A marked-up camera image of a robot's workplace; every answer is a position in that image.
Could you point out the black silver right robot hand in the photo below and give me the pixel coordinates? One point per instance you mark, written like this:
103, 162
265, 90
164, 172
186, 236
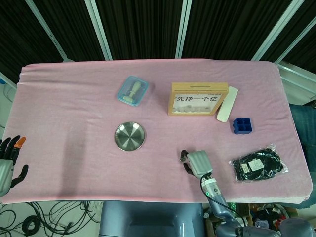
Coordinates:
200, 163

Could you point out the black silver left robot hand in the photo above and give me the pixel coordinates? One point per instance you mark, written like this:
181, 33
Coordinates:
5, 172

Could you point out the blue grey right robot arm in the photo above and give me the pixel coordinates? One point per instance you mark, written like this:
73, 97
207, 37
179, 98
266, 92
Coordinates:
214, 192

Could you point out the blue block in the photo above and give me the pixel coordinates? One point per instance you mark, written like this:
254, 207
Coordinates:
243, 132

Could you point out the black item in plastic bag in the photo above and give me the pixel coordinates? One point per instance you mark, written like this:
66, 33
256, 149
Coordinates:
259, 165

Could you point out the white and pink case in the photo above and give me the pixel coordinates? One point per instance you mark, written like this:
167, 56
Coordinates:
227, 106

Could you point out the round steel plate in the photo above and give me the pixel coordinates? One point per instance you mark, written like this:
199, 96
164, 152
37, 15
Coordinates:
130, 136

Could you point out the blue grey robot torso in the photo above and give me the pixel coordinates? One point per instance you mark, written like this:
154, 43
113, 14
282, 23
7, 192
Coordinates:
148, 219

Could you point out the floor clutter pile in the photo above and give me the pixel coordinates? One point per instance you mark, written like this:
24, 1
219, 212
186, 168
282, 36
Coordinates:
266, 214

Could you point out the clear box with blue lid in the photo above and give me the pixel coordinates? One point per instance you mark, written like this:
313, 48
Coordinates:
143, 85

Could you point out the wooden stamp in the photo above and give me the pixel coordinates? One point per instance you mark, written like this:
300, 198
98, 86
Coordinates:
135, 87

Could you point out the pink table cloth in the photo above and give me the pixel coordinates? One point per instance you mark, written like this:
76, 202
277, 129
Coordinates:
74, 98

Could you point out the blue denim cloth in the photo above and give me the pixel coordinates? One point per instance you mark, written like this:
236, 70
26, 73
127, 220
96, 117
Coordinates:
306, 128

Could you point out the wooden money box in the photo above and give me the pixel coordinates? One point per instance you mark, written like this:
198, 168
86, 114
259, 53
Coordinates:
172, 98

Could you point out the white metal side frame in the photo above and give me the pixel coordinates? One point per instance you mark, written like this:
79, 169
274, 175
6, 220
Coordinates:
296, 81

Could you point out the white frame post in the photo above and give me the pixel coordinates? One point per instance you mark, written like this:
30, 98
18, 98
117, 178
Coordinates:
98, 29
184, 27
274, 32
49, 32

